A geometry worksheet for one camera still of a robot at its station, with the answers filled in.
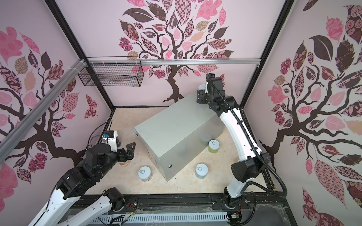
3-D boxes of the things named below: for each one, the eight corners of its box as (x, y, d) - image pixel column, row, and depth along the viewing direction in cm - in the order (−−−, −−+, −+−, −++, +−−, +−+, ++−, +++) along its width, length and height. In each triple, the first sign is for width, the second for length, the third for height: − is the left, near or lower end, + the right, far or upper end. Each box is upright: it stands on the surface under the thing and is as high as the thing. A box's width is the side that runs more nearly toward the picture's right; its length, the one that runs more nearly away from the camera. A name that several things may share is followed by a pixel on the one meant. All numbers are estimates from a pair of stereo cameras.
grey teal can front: (195, 179, 84) (196, 175, 79) (195, 167, 89) (195, 163, 84) (207, 179, 84) (208, 175, 79) (206, 167, 89) (207, 163, 84)
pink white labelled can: (139, 181, 83) (136, 178, 78) (141, 169, 87) (139, 166, 83) (151, 181, 83) (149, 178, 78) (153, 169, 87) (151, 166, 83)
